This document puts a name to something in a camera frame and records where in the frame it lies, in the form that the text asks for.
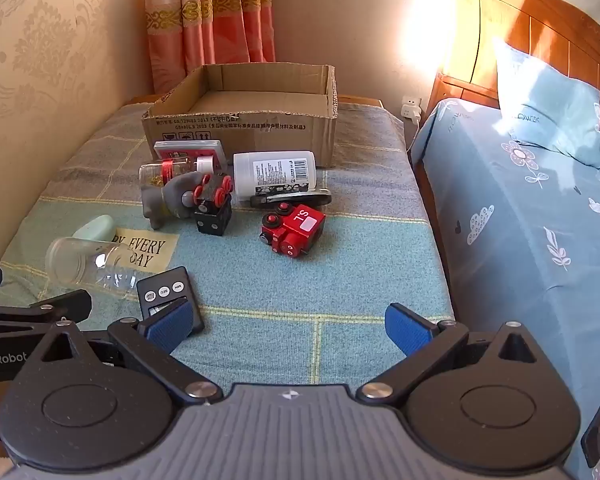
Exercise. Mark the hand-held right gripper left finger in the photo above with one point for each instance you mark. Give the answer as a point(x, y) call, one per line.
point(167, 325)

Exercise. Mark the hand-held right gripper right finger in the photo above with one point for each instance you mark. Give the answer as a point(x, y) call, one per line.
point(405, 330)

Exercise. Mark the clear plastic jar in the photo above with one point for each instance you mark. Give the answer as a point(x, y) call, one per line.
point(80, 265)

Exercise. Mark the grey plush toy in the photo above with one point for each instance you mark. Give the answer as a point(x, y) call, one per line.
point(172, 200)

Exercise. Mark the small red box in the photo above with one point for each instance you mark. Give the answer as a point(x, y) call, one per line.
point(300, 230)

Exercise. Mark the cardboard box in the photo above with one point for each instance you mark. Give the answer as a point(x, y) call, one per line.
point(240, 130)

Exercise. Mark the black digital timer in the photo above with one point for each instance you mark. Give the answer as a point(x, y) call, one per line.
point(167, 287)

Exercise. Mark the pale green oval case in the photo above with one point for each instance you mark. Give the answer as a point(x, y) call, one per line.
point(95, 227)

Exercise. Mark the black toy train car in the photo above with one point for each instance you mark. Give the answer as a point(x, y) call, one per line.
point(212, 220)

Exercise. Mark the checked blue grey blanket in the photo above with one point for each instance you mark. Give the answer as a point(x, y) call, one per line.
point(280, 300)

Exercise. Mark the blue floral bed sheet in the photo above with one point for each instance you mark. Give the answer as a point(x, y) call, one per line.
point(505, 260)

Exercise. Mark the clear capsule bottle red label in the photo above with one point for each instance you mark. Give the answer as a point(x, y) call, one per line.
point(155, 172)

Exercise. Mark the clear case with red cards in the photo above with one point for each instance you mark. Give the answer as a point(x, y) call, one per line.
point(190, 151)

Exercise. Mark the white plastic bottle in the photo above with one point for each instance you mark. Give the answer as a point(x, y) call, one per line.
point(275, 170)

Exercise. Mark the white charger plug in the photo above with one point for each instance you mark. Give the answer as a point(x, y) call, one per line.
point(412, 112)

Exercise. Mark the wooden bedside table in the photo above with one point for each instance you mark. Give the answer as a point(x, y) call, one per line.
point(365, 102)

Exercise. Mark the light blue pillow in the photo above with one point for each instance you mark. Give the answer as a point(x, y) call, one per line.
point(545, 105)

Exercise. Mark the pink patterned curtain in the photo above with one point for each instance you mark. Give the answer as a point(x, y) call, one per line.
point(205, 20)

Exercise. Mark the wooden bed headboard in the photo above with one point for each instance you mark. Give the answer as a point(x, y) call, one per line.
point(530, 30)

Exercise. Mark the white wall socket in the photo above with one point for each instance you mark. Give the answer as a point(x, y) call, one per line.
point(411, 99)

